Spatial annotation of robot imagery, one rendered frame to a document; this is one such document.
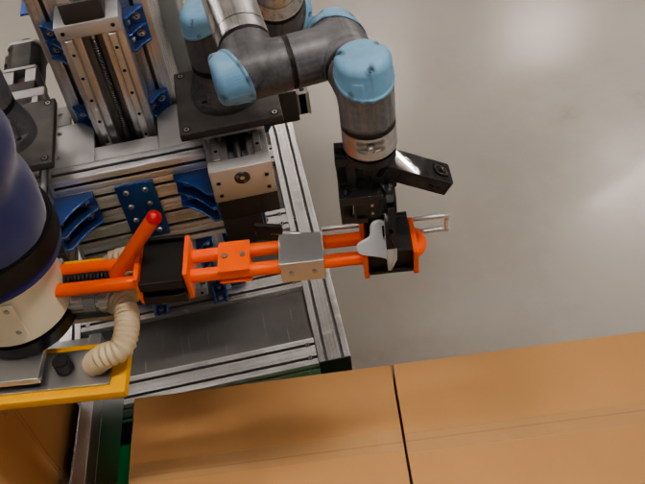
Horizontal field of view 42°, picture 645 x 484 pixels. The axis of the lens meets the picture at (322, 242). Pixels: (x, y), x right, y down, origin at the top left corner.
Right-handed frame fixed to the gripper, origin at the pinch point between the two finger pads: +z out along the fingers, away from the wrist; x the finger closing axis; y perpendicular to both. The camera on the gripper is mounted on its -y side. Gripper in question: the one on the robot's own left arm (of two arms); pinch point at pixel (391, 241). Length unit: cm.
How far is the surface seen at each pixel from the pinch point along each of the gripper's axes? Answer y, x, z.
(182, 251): 32.6, -0.8, -1.6
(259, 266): 20.5, 3.2, -0.8
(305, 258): 13.3, 3.1, -1.5
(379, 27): -11, -235, 119
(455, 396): -12, -12, 66
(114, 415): 68, -19, 74
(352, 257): 6.2, 3.1, -0.7
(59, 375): 54, 12, 11
